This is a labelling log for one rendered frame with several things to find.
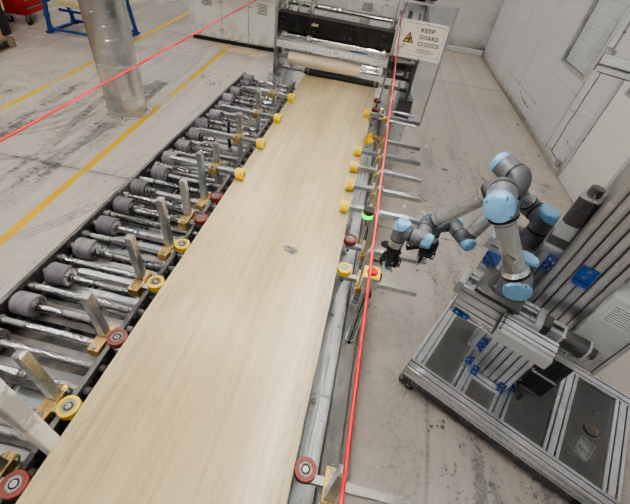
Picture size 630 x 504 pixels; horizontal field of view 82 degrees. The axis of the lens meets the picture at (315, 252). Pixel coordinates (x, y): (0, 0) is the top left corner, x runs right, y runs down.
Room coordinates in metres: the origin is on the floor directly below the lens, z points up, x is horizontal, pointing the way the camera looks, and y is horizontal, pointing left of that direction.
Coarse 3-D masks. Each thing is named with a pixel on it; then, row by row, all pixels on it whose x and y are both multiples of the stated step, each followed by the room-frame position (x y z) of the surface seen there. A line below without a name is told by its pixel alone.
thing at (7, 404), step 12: (0, 384) 0.35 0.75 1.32; (0, 396) 0.33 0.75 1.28; (12, 396) 0.35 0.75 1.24; (0, 408) 0.32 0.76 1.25; (12, 408) 0.33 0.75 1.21; (24, 408) 0.35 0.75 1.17; (12, 420) 0.31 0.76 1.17; (24, 420) 0.33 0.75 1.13; (36, 420) 0.35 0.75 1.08; (24, 432) 0.31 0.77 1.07; (36, 432) 0.33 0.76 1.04; (48, 432) 0.35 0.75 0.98; (36, 444) 0.32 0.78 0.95; (48, 444) 0.32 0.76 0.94
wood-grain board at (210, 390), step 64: (320, 128) 3.00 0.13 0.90; (256, 192) 1.93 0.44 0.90; (320, 192) 2.05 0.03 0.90; (192, 256) 1.28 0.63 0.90; (256, 256) 1.36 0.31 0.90; (320, 256) 1.44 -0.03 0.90; (192, 320) 0.90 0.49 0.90; (256, 320) 0.96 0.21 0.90; (320, 320) 1.02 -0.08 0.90; (128, 384) 0.57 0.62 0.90; (192, 384) 0.62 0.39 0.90; (256, 384) 0.66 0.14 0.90; (64, 448) 0.33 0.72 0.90; (128, 448) 0.36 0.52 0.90; (192, 448) 0.39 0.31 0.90; (256, 448) 0.43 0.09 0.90
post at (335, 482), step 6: (336, 468) 0.36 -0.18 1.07; (342, 468) 0.35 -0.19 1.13; (348, 468) 0.35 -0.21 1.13; (336, 474) 0.34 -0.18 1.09; (348, 474) 0.33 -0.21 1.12; (330, 480) 0.36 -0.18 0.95; (336, 480) 0.33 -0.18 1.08; (330, 486) 0.33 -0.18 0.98; (336, 486) 0.32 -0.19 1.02; (330, 492) 0.32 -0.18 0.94; (336, 492) 0.32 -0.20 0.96; (324, 498) 0.33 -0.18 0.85; (330, 498) 0.32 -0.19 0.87
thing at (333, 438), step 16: (368, 192) 2.46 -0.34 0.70; (352, 272) 1.60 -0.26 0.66; (352, 288) 1.43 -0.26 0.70; (352, 304) 1.31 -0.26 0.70; (352, 352) 1.00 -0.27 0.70; (336, 368) 0.90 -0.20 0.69; (352, 368) 0.92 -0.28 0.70; (336, 384) 0.82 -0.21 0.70; (336, 400) 0.74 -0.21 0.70; (336, 416) 0.67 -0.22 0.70; (336, 432) 0.60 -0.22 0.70; (336, 448) 0.54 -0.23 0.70; (320, 464) 0.47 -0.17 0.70; (336, 464) 0.48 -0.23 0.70; (320, 496) 0.36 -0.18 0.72
